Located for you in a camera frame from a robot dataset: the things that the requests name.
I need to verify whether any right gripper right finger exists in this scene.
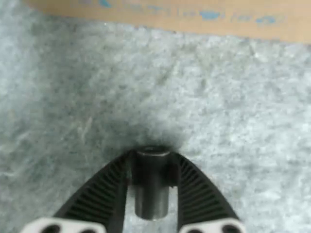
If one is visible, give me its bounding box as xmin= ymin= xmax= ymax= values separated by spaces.
xmin=167 ymin=151 xmax=246 ymax=233

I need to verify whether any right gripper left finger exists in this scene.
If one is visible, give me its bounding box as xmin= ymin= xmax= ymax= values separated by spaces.
xmin=21 ymin=150 xmax=137 ymax=233

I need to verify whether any dark metal sleeve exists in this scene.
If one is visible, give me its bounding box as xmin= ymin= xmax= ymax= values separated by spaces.
xmin=133 ymin=145 xmax=171 ymax=221

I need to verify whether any cardboard box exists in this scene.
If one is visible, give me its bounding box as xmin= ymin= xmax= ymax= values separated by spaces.
xmin=23 ymin=0 xmax=311 ymax=44

